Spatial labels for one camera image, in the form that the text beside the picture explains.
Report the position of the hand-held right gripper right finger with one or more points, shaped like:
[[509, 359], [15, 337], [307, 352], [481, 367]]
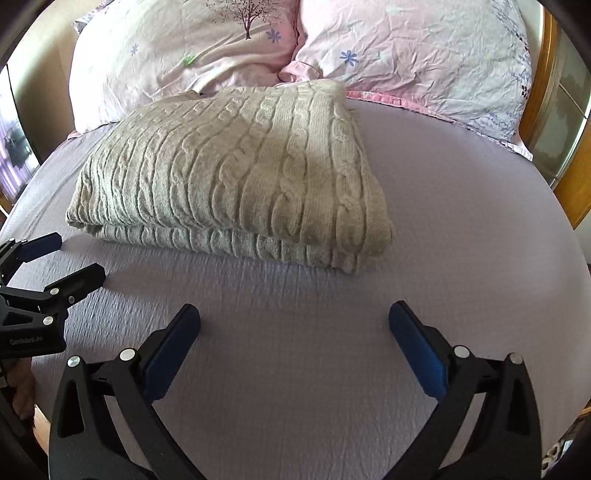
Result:
[[422, 355]]

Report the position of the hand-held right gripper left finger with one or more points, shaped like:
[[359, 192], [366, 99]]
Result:
[[168, 355]]

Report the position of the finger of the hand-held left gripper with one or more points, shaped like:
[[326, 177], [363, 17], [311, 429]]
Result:
[[83, 279], [41, 246]]

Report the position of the person's left hand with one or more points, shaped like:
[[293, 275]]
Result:
[[23, 392]]

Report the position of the wooden headboard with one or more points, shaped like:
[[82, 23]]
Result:
[[568, 194]]

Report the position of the left pink floral pillow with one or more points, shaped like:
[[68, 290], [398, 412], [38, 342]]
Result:
[[184, 50]]

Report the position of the pink floral pillow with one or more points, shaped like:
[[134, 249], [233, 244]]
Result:
[[184, 50], [415, 60]]

